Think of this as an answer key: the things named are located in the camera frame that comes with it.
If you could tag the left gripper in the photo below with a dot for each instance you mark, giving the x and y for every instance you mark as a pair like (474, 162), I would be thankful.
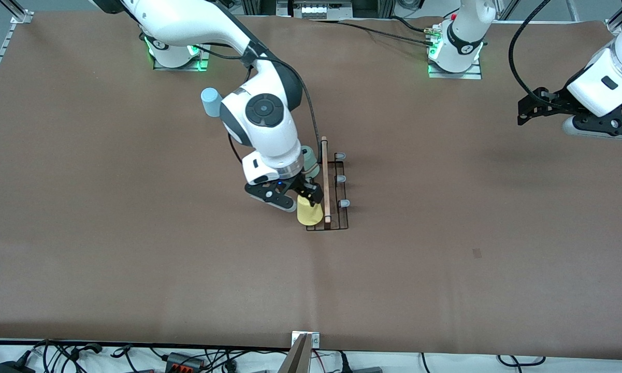
(560, 100)

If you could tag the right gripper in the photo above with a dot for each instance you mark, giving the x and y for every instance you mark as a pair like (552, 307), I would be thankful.
(299, 185)

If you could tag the yellow plastic cup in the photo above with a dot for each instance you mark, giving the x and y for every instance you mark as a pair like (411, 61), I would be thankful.
(309, 215)

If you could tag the green plastic cup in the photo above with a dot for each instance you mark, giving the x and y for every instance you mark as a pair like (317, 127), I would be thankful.
(310, 163)

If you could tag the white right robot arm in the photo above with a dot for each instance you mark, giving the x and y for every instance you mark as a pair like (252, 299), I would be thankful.
(279, 142)

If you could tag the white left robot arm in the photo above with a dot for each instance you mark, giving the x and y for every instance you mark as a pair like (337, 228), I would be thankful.
(466, 46)

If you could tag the blue plastic cup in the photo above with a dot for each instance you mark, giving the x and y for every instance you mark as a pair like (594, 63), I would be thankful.
(210, 101)

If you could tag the brown table cover sheet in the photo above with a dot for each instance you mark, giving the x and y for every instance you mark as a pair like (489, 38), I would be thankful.
(342, 269)

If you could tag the black power plug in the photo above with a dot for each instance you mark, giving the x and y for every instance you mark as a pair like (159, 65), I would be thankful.
(344, 365)

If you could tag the white power strip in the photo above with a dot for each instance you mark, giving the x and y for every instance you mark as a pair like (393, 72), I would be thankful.
(316, 10)

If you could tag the black orange connector box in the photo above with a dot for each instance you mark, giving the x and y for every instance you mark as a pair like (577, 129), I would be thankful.
(178, 358)

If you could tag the black power adapter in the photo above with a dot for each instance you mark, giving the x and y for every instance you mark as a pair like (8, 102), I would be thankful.
(13, 368)

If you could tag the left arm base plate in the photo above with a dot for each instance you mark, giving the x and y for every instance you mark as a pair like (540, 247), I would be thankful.
(471, 75)

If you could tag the aluminium frame profile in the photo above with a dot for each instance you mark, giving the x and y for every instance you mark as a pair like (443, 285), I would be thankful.
(11, 6)
(612, 27)

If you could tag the silver mount bracket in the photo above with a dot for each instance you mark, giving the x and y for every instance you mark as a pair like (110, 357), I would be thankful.
(316, 339)

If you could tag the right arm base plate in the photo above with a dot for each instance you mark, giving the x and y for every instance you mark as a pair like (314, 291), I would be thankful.
(202, 66)

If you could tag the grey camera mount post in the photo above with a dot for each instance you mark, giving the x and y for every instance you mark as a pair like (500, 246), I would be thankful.
(298, 360)

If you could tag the silver corner bracket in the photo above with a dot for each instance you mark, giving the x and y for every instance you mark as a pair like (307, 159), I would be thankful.
(22, 17)

